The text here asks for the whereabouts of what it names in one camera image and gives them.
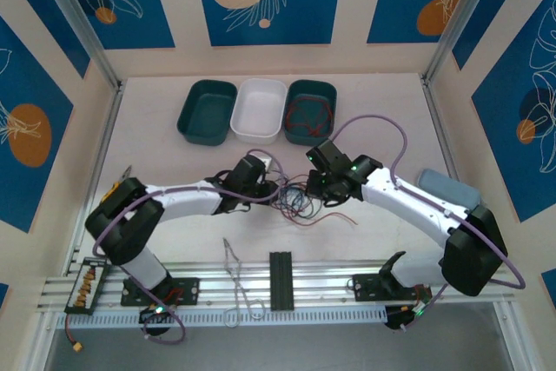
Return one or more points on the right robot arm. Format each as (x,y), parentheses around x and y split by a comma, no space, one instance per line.
(417,201)

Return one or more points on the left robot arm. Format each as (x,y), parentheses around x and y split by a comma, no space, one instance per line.
(182,201)

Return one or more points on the white plastic bin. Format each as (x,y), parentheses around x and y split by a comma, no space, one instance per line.
(258,110)

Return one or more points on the teal plastic bin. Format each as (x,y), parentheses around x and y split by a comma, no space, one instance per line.
(321,90)
(204,112)

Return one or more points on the black extrusion piece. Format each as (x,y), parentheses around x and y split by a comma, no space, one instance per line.
(281,280)

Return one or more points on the yellow black pliers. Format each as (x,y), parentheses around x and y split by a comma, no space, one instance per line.
(110,193)

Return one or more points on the controller board with green light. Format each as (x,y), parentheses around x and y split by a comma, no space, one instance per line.
(156,314)
(406,316)

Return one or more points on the terminal board with orange connectors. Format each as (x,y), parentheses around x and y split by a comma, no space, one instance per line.
(87,286)

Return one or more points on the aluminium front rail frame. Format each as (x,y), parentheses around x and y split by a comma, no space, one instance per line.
(326,273)

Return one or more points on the aluminium side rail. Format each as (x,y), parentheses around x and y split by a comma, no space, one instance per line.
(443,136)
(97,171)

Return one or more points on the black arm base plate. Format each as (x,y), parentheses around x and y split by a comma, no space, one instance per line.
(189,290)
(367,286)

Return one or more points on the aluminium frame post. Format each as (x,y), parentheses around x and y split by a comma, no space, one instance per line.
(460,15)
(78,19)

